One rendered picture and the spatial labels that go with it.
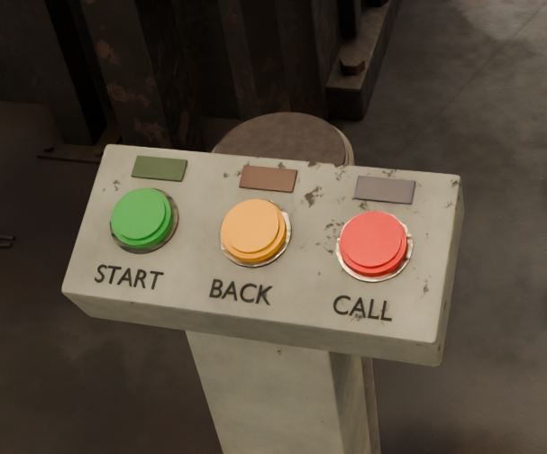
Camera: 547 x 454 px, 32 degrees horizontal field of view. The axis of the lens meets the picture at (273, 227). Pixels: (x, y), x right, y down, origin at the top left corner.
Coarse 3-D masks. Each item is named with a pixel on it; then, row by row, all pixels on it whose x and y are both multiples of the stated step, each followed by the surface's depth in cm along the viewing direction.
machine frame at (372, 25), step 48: (0, 0) 159; (192, 0) 148; (288, 0) 143; (336, 0) 157; (384, 0) 170; (0, 48) 167; (192, 48) 155; (288, 48) 150; (336, 48) 161; (384, 48) 169; (0, 96) 176; (288, 96) 157; (336, 96) 157
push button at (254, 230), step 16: (240, 208) 59; (256, 208) 59; (272, 208) 59; (224, 224) 59; (240, 224) 59; (256, 224) 59; (272, 224) 58; (224, 240) 59; (240, 240) 58; (256, 240) 58; (272, 240) 58; (240, 256) 58; (256, 256) 58
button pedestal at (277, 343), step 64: (128, 192) 63; (192, 192) 62; (256, 192) 61; (320, 192) 60; (448, 192) 58; (128, 256) 61; (192, 256) 60; (320, 256) 58; (448, 256) 56; (128, 320) 64; (192, 320) 60; (256, 320) 57; (320, 320) 56; (384, 320) 55; (256, 384) 65; (320, 384) 63; (256, 448) 72; (320, 448) 69
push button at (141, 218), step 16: (144, 192) 61; (128, 208) 61; (144, 208) 61; (160, 208) 60; (112, 224) 61; (128, 224) 60; (144, 224) 60; (160, 224) 60; (128, 240) 60; (144, 240) 60; (160, 240) 60
